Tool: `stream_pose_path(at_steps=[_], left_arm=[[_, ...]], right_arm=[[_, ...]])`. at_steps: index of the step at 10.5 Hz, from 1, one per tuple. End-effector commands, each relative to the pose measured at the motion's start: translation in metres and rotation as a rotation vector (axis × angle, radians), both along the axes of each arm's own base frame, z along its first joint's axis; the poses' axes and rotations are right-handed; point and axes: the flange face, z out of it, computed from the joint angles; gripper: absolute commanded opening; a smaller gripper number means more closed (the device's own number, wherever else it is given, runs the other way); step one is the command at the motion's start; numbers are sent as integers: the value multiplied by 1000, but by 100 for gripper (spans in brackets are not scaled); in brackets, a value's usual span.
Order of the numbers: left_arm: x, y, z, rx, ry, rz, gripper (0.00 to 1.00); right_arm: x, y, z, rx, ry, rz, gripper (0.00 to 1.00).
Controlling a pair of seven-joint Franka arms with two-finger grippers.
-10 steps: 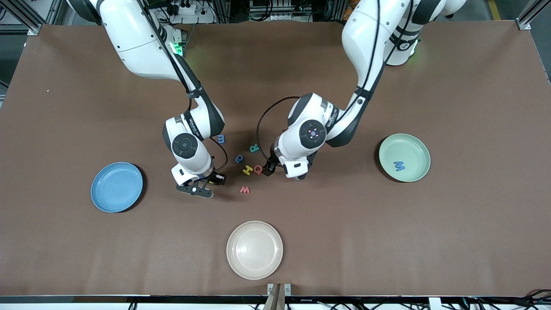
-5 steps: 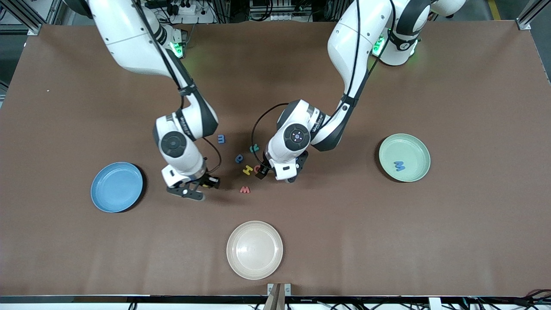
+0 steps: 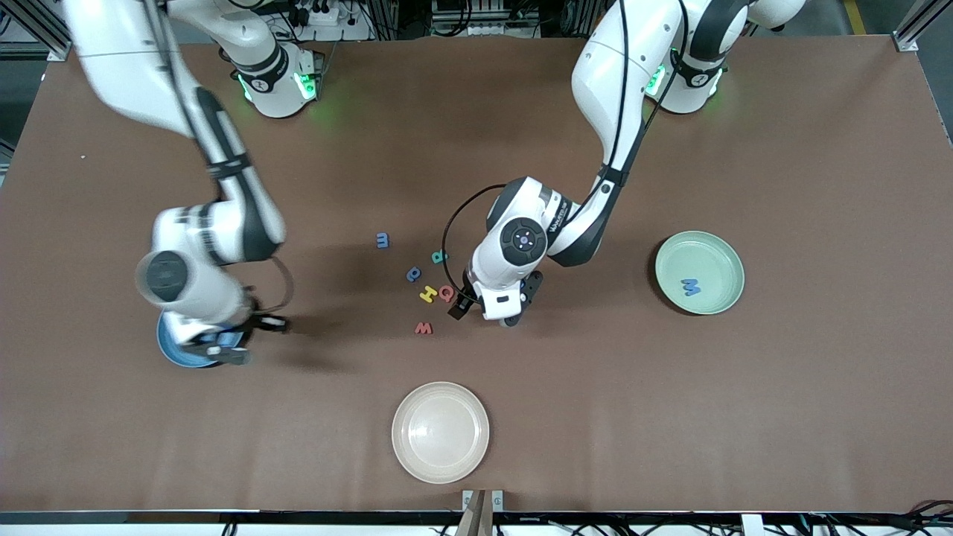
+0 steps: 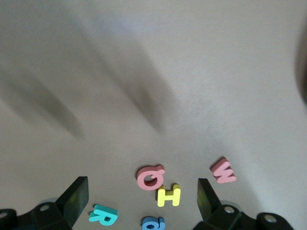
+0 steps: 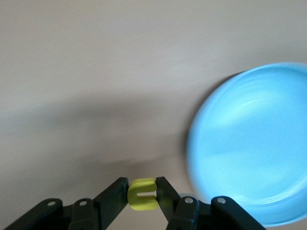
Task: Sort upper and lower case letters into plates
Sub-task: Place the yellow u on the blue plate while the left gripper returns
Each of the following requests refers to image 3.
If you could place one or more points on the red foam letter Q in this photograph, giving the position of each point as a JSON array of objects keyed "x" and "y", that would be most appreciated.
[{"x": 445, "y": 292}]

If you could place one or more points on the teal foam letter R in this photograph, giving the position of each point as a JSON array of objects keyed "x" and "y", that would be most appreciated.
[{"x": 438, "y": 257}]

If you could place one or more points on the blue foam letter a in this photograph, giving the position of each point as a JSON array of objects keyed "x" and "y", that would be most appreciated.
[{"x": 413, "y": 274}]

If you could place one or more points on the blue foam capital W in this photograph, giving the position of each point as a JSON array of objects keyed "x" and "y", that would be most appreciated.
[{"x": 691, "y": 287}]

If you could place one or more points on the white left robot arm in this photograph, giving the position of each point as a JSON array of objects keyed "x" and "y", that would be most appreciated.
[{"x": 610, "y": 74}]

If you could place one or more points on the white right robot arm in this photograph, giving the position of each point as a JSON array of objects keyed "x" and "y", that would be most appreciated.
[{"x": 119, "y": 59}]

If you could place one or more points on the yellow foam letter H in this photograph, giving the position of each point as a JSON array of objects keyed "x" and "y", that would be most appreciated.
[{"x": 427, "y": 294}]

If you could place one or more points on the blue plate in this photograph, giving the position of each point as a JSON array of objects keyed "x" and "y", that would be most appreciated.
[{"x": 175, "y": 356}]

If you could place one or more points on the beige plate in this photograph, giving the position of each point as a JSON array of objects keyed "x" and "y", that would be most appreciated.
[{"x": 439, "y": 432}]

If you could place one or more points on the green plate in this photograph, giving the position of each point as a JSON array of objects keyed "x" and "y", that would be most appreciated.
[{"x": 707, "y": 257}]

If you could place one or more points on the white power strip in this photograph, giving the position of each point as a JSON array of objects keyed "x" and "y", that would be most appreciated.
[{"x": 324, "y": 15}]

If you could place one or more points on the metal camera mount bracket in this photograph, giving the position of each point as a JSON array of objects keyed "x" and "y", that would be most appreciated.
[{"x": 482, "y": 510}]

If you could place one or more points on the aluminium frame post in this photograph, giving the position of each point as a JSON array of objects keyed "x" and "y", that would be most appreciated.
[
  {"x": 41, "y": 30},
  {"x": 912, "y": 33}
]

